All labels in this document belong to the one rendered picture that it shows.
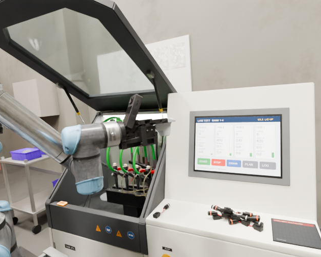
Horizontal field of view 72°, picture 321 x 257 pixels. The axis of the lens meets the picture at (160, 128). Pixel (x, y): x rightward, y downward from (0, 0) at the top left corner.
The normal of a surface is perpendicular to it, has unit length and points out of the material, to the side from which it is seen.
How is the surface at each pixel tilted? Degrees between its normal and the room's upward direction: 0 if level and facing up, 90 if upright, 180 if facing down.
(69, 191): 90
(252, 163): 76
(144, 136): 82
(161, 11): 90
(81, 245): 90
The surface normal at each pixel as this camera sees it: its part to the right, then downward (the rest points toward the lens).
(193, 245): -0.43, 0.16
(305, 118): -0.43, -0.08
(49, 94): 0.84, 0.02
